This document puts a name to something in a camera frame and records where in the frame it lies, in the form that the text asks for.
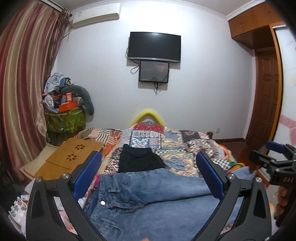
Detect blue denim jeans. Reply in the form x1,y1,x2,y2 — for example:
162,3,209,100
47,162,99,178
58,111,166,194
83,168,258,241

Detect light blue clothing pile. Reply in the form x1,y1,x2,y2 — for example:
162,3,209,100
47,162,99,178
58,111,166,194
44,72,74,93

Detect person's right hand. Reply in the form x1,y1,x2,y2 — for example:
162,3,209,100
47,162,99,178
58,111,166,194
274,186,293,220

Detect white wardrobe panel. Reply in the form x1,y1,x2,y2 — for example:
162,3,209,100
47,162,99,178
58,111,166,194
273,27,296,147

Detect brown wooden door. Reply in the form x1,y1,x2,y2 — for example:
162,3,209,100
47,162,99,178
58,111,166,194
245,48,278,151

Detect patchwork quilt bedspread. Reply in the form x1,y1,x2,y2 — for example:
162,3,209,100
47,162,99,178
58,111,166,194
76,121,244,177

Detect green fabric storage box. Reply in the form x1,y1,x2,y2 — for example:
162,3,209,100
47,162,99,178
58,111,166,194
45,107,86,133

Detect black folded pants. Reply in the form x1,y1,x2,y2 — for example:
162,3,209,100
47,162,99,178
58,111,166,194
118,144,166,173

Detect orange box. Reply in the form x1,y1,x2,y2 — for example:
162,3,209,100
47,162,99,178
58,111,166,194
59,102,77,112

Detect grey neck pillow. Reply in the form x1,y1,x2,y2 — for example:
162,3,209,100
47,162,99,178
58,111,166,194
60,85,94,115

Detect small red box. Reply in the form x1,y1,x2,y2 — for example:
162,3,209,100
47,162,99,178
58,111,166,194
66,92,73,102

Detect yellow headboard cushion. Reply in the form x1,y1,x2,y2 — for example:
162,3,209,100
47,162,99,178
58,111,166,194
130,109,165,126

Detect wooden overhead cabinet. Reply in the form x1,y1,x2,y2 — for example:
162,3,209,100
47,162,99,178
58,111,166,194
228,2,283,50

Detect striped pink curtain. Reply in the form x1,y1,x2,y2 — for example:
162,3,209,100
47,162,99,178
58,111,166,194
1,1,71,182

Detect white air conditioner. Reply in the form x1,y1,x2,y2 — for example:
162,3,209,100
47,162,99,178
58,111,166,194
72,3,121,29

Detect small wall monitor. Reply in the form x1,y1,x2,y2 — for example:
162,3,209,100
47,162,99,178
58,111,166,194
139,61,170,83

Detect black wall television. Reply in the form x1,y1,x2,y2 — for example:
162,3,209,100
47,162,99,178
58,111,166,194
127,32,181,63

